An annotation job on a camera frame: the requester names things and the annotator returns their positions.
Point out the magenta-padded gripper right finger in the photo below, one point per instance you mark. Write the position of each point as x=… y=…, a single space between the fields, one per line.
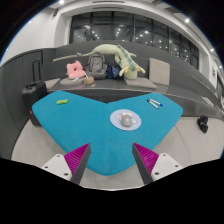
x=148 y=160

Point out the white marker with blue cap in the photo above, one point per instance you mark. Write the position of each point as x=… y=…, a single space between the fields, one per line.
x=156 y=102

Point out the green dragon plush toy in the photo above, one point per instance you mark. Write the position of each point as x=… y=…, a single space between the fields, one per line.
x=128 y=65

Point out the small green eraser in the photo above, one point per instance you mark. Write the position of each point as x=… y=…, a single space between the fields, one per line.
x=62 y=101

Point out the small beige pouch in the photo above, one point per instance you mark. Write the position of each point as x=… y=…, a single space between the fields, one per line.
x=88 y=80

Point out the grey computer mouse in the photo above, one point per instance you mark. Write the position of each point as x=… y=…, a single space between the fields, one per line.
x=126 y=120

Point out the pink plush cushion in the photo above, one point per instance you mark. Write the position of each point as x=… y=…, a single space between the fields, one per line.
x=75 y=70

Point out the grey flat seat cushion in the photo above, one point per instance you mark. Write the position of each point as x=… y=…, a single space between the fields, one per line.
x=52 y=83
x=70 y=82
x=140 y=83

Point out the grey upright back cushion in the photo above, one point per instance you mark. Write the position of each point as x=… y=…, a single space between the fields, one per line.
x=159 y=71

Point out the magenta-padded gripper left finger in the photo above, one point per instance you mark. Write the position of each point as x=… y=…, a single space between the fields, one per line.
x=77 y=159

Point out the small black bag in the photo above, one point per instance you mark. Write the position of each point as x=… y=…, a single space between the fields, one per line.
x=202 y=124

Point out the round light blue mouse pad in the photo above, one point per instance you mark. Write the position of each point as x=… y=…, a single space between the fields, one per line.
x=115 y=120

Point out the grey backpack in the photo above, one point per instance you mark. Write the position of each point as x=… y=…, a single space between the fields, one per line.
x=96 y=66

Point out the dark blue patterned bag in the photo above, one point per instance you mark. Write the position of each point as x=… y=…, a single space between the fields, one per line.
x=112 y=71

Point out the dark glass window wall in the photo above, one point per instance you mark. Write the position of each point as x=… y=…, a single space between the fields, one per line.
x=100 y=31

